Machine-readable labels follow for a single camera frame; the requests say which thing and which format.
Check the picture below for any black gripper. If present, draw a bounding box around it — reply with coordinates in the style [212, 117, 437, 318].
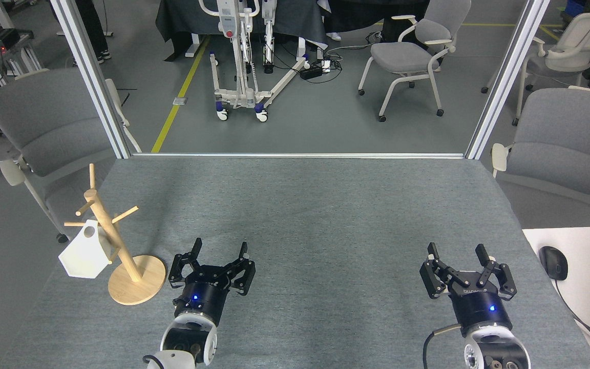
[168, 238, 256, 326]
[419, 243, 517, 336]

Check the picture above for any white faceted cup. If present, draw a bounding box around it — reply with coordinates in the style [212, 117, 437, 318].
[58, 219, 113, 279]

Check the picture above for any wooden cup rack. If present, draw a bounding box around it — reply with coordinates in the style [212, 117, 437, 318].
[64, 163, 166, 306]

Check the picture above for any grey chair beside rack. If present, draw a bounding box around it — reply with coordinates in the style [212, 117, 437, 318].
[0, 68, 142, 244]

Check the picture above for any black computer mouse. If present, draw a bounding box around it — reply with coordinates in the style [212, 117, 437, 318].
[539, 246, 568, 281]

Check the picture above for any grey chair beside desk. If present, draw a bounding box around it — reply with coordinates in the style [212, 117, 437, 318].
[491, 86, 590, 226]

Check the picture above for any white stand on wheels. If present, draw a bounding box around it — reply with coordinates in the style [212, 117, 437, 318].
[198, 0, 312, 122]

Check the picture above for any black power strip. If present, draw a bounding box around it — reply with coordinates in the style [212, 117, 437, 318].
[299, 60, 332, 80]

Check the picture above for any black table cloth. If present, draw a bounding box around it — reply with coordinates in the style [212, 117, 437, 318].
[155, 0, 329, 62]
[323, 0, 429, 35]

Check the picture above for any white-backed grey chair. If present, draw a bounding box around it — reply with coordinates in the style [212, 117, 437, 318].
[481, 11, 590, 127]

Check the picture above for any person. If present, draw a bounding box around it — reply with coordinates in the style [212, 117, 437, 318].
[73, 0, 112, 66]

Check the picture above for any black mouse cable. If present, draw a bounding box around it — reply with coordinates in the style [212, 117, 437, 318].
[554, 279, 590, 359]

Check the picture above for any silver post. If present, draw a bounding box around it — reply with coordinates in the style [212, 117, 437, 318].
[49, 0, 143, 159]
[464, 0, 552, 160]

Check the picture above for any grey chair with white frame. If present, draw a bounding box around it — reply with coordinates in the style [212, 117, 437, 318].
[357, 0, 472, 122]

